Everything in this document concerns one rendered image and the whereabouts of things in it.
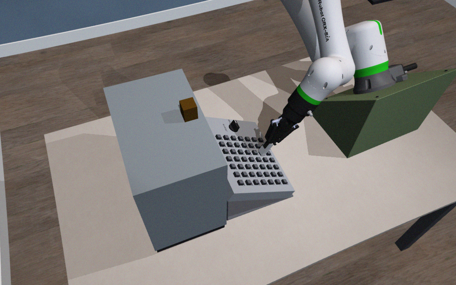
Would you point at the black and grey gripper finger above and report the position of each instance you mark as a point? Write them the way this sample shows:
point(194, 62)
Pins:
point(284, 134)
point(272, 133)

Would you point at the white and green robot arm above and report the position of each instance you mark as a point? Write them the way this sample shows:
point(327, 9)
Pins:
point(338, 53)

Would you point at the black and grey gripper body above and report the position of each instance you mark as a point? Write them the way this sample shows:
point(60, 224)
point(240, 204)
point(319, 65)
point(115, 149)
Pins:
point(290, 116)

